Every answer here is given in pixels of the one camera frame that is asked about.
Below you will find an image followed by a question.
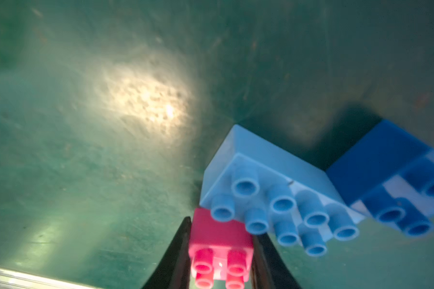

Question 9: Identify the pink lego brick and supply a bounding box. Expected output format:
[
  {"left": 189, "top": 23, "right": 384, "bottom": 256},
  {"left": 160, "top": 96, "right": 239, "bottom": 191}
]
[{"left": 188, "top": 208, "right": 254, "bottom": 289}]

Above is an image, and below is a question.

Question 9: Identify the light blue long lego brick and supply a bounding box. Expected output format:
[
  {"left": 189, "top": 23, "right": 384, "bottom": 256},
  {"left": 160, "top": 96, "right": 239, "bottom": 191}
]
[{"left": 200, "top": 125, "right": 364, "bottom": 257}]

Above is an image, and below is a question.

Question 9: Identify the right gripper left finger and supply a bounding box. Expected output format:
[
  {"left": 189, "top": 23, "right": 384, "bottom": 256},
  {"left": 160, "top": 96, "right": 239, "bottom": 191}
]
[{"left": 142, "top": 216, "right": 192, "bottom": 289}]

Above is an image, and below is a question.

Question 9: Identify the aluminium front rail assembly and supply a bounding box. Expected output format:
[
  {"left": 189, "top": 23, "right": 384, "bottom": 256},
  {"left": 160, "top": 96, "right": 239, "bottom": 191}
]
[{"left": 0, "top": 268, "right": 95, "bottom": 289}]

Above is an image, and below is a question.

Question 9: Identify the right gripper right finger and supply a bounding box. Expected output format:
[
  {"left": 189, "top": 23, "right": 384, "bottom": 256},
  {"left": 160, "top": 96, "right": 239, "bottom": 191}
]
[{"left": 250, "top": 234, "right": 301, "bottom": 289}]

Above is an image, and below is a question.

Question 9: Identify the dark blue lego brick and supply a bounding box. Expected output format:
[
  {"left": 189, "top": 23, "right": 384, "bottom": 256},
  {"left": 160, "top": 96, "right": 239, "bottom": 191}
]
[{"left": 326, "top": 120, "right": 434, "bottom": 237}]

